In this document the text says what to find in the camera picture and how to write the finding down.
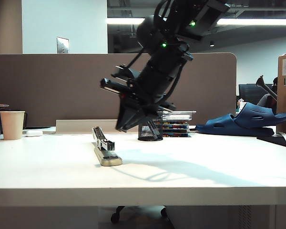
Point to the beige paper cup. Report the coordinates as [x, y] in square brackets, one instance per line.
[12, 126]

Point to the black grey handheld tool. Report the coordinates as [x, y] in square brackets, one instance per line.
[264, 87]

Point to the beige long-reach stapler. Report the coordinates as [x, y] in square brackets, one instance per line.
[102, 145]

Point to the blue rubber slipper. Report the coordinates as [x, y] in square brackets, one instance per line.
[257, 114]
[219, 127]

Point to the black desk mat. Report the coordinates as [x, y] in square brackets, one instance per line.
[276, 140]

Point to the colourful book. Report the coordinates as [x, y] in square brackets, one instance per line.
[175, 122]
[175, 134]
[176, 128]

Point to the black computer monitor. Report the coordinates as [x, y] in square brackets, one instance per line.
[249, 93]

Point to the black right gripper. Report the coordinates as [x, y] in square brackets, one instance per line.
[152, 83]

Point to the clear plastic case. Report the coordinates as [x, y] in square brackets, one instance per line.
[181, 114]

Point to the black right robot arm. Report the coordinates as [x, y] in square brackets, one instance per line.
[176, 21]

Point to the seated person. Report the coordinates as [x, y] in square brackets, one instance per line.
[268, 100]

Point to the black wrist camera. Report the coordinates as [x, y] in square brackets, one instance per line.
[127, 72]

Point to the metal wall plate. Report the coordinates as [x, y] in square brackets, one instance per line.
[63, 45]

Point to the brown desk partition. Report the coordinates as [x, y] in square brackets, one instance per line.
[62, 88]

